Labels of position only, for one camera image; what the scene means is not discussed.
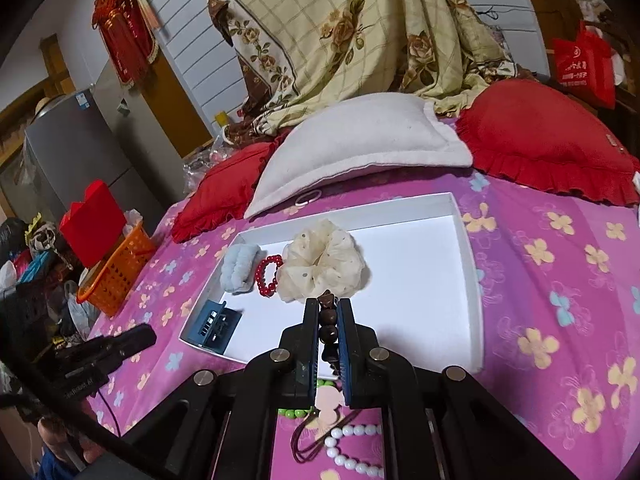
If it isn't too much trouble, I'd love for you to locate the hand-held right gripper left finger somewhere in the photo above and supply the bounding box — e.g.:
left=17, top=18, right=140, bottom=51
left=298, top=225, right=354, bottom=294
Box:
left=120, top=298, right=321, bottom=480

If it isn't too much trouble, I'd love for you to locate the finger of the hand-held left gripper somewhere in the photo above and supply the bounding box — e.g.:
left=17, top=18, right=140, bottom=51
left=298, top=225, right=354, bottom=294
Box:
left=87, top=323, right=157, bottom=362

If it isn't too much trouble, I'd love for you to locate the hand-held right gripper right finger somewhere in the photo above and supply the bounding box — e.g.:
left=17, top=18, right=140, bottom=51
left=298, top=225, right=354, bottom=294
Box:
left=336, top=298, right=577, bottom=480

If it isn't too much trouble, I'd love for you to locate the brown wooden bead bracelet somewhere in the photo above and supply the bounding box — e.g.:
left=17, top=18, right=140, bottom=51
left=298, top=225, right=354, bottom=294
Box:
left=317, top=290, right=342, bottom=378

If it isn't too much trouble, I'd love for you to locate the white shallow tray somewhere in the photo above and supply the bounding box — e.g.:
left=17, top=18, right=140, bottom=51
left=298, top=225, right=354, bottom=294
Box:
left=179, top=192, right=486, bottom=377

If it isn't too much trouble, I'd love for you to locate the white plastic bag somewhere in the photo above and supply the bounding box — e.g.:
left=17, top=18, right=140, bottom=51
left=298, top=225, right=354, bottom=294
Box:
left=63, top=280, right=102, bottom=338

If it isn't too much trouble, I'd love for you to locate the orange plastic basket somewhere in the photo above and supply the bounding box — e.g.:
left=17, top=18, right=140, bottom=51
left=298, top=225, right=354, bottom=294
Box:
left=75, top=222, right=158, bottom=318

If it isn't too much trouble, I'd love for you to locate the cream dotted scrunchie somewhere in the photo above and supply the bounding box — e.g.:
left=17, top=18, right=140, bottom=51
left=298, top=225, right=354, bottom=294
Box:
left=276, top=218, right=371, bottom=306

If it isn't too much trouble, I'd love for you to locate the light blue scrunchie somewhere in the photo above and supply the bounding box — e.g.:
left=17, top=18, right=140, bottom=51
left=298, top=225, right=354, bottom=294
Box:
left=221, top=243, right=264, bottom=294

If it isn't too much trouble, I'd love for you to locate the red paper bag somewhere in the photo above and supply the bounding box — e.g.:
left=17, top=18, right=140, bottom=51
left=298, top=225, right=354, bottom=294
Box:
left=59, top=180, right=128, bottom=269

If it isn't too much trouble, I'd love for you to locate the pile of clothes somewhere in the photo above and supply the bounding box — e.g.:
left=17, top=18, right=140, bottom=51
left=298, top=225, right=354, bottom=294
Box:
left=0, top=214, right=68, bottom=286

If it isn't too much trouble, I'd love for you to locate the small red ruffled pillow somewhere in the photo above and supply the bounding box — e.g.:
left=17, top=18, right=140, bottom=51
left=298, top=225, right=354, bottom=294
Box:
left=171, top=135, right=291, bottom=244

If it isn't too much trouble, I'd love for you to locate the clear plastic wrapping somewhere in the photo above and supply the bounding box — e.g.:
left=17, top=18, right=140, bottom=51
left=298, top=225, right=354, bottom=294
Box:
left=181, top=127, right=236, bottom=197

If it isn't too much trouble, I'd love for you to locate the grey refrigerator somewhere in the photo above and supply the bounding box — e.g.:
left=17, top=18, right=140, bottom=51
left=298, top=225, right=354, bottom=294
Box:
left=0, top=58, right=168, bottom=221

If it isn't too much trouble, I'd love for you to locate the white pillow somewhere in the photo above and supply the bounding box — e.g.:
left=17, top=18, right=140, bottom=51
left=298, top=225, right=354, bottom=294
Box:
left=243, top=92, right=474, bottom=220

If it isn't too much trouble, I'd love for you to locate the pink floral bed sheet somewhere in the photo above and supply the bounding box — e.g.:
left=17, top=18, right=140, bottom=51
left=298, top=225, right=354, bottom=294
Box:
left=85, top=115, right=640, bottom=480

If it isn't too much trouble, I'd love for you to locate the large red ruffled pillow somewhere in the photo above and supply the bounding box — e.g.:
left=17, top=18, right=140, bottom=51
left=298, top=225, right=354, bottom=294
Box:
left=454, top=79, right=640, bottom=207

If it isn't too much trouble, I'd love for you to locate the red hanging knot decoration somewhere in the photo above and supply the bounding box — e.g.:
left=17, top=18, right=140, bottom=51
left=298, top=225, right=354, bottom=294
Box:
left=91, top=0, right=160, bottom=92

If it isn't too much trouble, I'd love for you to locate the cream floral quilt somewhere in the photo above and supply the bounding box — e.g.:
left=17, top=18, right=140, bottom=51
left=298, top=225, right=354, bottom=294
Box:
left=206, top=0, right=521, bottom=147

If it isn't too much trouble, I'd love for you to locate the red tote bag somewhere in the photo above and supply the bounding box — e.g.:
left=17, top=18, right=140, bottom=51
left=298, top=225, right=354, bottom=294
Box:
left=551, top=21, right=617, bottom=110

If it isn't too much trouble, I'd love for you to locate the black cable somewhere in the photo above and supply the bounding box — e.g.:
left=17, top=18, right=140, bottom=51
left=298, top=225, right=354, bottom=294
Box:
left=96, top=389, right=123, bottom=437

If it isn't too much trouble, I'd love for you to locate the green bead bracelet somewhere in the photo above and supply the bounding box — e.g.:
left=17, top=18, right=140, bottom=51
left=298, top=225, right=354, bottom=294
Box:
left=277, top=379, right=337, bottom=419

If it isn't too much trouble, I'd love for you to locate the red bead bracelet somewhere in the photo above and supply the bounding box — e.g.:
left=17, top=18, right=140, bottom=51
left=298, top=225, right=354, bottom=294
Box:
left=254, top=254, right=284, bottom=297

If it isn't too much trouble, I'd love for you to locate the white pearl bead bracelet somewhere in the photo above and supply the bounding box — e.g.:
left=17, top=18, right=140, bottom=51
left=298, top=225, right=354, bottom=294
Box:
left=324, top=424, right=387, bottom=480

